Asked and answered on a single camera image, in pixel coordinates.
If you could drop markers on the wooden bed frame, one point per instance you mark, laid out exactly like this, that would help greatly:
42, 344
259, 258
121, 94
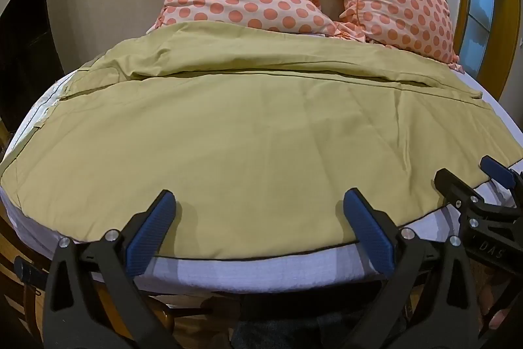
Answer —
20, 291

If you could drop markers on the olive green duvet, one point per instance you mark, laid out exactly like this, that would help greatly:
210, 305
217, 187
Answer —
245, 152

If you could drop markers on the bed with white sheet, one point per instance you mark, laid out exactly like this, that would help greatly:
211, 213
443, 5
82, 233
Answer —
253, 276

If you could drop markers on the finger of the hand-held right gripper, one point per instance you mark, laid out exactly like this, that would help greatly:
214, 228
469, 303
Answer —
499, 174
454, 185

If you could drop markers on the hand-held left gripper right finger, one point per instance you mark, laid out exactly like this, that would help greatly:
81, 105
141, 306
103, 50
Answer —
368, 235

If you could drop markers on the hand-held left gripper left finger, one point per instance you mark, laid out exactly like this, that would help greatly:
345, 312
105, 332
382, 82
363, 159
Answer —
152, 231

